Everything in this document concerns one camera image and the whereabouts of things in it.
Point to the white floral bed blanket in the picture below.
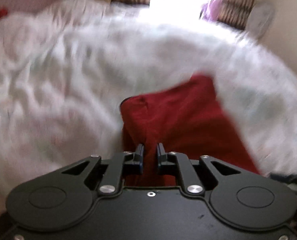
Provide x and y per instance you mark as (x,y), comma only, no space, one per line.
(65,70)

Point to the purple hanging cloth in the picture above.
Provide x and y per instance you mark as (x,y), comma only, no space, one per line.
(211,10)

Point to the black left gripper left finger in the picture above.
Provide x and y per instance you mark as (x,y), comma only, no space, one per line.
(122,164)

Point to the dark red garment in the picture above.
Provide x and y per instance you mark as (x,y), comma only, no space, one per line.
(186,119)

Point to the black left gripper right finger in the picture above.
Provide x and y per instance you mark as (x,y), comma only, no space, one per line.
(179,165)

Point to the striped brown right curtain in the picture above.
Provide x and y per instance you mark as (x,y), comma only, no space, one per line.
(235,13)

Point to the white patterned pillow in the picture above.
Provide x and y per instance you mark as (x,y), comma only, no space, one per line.
(259,19)

